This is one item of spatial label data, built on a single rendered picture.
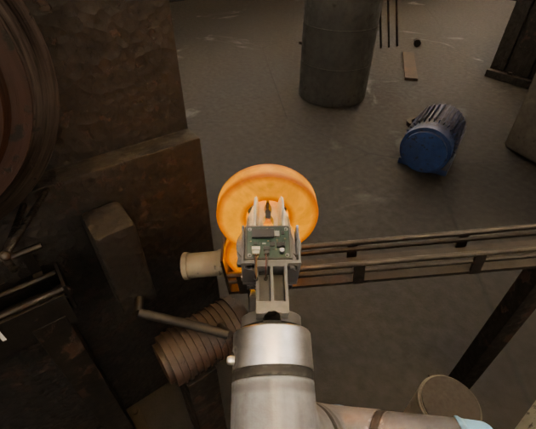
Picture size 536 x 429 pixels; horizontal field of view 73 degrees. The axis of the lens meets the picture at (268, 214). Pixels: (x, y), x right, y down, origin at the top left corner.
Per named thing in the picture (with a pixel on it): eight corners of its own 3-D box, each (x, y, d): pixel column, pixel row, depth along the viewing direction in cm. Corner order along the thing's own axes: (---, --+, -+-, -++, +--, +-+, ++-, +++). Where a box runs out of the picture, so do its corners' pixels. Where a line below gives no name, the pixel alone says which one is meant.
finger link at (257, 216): (268, 173, 52) (270, 227, 47) (267, 197, 57) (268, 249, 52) (246, 173, 52) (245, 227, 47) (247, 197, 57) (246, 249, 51)
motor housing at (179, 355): (179, 421, 116) (144, 328, 82) (236, 380, 126) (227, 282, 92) (199, 459, 108) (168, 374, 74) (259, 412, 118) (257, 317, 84)
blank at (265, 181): (209, 168, 53) (208, 180, 51) (315, 158, 53) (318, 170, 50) (226, 243, 63) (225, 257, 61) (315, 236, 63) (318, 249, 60)
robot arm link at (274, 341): (308, 378, 44) (229, 380, 44) (305, 337, 47) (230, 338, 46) (318, 363, 37) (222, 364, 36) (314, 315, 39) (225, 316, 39)
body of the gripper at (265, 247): (300, 220, 45) (308, 315, 39) (294, 252, 52) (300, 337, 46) (239, 220, 45) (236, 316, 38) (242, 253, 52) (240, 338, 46)
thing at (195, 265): (189, 265, 83) (182, 246, 79) (227, 261, 82) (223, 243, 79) (185, 286, 78) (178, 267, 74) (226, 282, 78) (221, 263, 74)
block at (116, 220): (109, 287, 87) (76, 210, 72) (141, 271, 91) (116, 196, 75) (125, 317, 81) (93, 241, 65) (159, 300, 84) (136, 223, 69)
